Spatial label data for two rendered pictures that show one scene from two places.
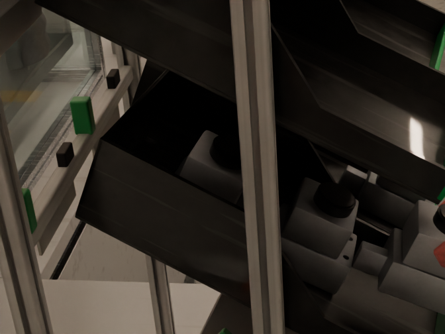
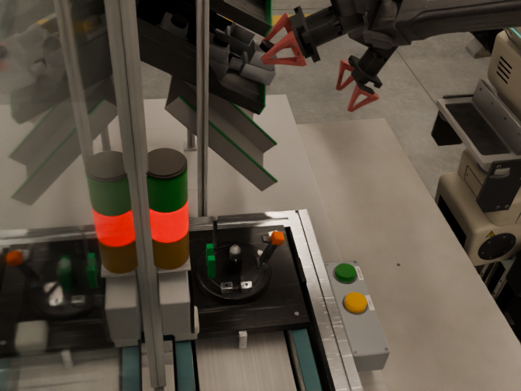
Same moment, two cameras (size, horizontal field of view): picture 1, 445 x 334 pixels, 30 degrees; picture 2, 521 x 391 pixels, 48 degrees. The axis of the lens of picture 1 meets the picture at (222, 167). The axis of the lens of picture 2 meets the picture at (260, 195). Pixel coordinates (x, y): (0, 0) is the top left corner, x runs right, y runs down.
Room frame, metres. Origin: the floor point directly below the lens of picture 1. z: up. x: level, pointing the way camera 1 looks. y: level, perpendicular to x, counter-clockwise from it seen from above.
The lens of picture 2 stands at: (-0.42, 0.22, 1.83)
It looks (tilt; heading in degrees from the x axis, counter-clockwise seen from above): 43 degrees down; 336
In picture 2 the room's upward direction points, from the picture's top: 5 degrees clockwise
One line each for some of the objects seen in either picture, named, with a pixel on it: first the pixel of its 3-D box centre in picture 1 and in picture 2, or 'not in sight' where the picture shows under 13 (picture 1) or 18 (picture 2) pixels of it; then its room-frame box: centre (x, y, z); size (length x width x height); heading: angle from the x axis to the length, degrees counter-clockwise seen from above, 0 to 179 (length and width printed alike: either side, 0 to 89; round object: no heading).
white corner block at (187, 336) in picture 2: not in sight; (184, 323); (0.16, 0.09, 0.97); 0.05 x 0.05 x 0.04; 80
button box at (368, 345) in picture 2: not in sight; (352, 313); (0.11, -0.22, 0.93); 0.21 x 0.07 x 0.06; 170
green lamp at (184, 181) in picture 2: not in sight; (165, 181); (0.07, 0.13, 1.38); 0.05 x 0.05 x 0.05
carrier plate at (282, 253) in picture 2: not in sight; (233, 278); (0.24, -0.03, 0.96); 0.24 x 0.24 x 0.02; 80
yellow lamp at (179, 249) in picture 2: not in sight; (168, 241); (0.07, 0.13, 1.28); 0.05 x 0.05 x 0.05
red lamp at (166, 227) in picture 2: not in sight; (167, 213); (0.07, 0.13, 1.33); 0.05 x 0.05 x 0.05
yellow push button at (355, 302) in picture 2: not in sight; (355, 303); (0.11, -0.22, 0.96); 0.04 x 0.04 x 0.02
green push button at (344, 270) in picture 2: not in sight; (345, 273); (0.18, -0.23, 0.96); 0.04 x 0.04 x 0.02
